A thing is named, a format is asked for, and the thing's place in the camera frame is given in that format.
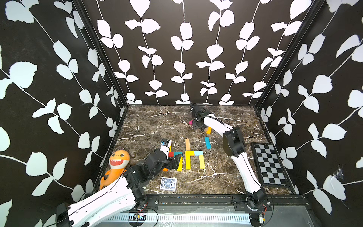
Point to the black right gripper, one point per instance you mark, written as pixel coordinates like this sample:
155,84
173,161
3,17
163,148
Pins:
194,125

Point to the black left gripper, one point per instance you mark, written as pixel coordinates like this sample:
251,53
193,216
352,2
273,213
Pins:
170,165

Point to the teal block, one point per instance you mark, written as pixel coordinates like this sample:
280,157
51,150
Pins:
177,153

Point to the yellow plank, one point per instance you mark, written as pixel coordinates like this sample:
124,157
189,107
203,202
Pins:
179,169
188,162

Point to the amber yellow short block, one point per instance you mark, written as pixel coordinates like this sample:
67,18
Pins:
189,153

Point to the amber yellow long block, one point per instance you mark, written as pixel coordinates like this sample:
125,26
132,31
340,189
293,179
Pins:
209,130

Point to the natural wood short block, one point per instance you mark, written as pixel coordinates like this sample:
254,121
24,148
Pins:
187,145

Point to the light blue block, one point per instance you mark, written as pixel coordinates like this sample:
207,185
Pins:
198,153

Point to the cyan long block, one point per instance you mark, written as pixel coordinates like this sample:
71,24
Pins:
207,142

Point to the yellow-green long block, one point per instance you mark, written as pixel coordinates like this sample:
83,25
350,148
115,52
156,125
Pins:
201,162

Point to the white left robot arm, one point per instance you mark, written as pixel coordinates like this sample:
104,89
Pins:
124,194

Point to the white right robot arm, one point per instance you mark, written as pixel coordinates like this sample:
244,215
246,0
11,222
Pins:
234,146

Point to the blue playing card box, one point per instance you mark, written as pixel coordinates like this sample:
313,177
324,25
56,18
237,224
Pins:
168,184

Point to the orange plush toy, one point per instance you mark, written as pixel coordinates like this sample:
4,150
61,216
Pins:
118,162

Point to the black white checkerboard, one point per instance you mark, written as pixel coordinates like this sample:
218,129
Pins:
268,165

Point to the black metal base rail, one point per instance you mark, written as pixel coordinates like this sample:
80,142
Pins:
237,201

